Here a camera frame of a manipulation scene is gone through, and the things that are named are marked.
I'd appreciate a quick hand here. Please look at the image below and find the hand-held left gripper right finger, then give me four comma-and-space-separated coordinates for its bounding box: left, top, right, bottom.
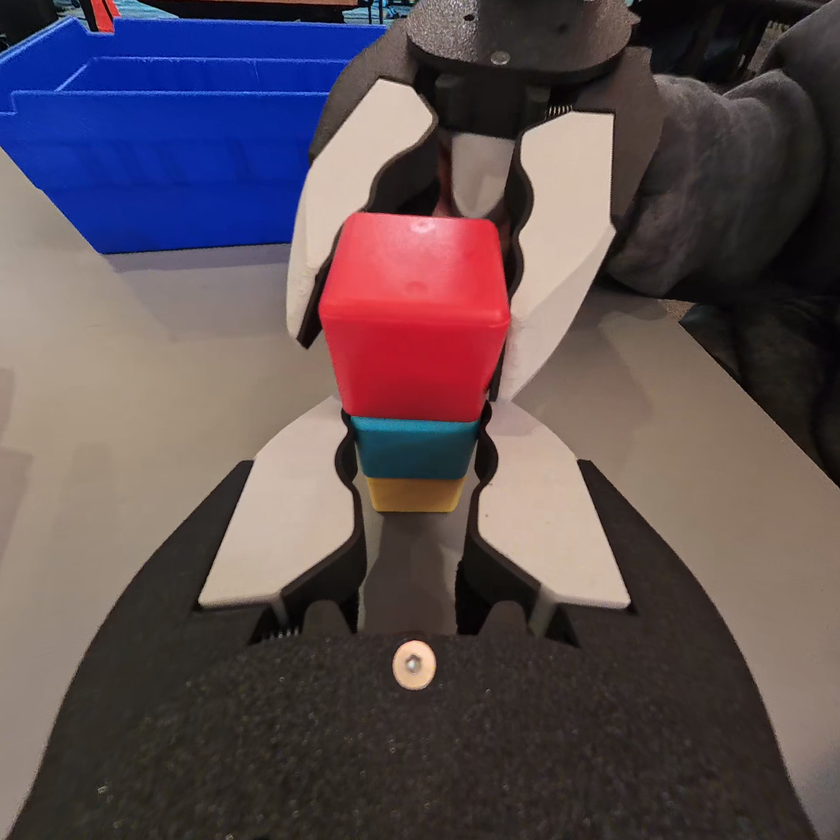
459, 400, 632, 634

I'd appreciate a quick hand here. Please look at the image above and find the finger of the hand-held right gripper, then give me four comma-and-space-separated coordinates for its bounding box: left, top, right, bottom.
489, 112, 619, 403
285, 77, 439, 349

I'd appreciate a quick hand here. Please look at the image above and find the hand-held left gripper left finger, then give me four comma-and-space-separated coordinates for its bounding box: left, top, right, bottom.
197, 397, 367, 611

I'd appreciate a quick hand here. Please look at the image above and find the yellow cube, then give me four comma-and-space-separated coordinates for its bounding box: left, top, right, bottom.
365, 476, 467, 513

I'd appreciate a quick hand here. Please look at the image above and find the light blue cube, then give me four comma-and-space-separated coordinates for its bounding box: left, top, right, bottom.
349, 415, 481, 480

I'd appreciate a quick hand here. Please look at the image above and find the red cube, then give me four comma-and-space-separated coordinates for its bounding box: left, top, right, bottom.
318, 212, 512, 422

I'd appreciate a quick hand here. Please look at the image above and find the blue plastic bin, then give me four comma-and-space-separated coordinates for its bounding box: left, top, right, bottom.
0, 16, 389, 256

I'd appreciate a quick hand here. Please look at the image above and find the person's right forearm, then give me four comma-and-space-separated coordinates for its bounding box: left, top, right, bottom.
604, 7, 840, 304

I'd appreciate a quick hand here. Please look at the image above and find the grey desk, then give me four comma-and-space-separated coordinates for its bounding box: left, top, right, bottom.
0, 147, 840, 821

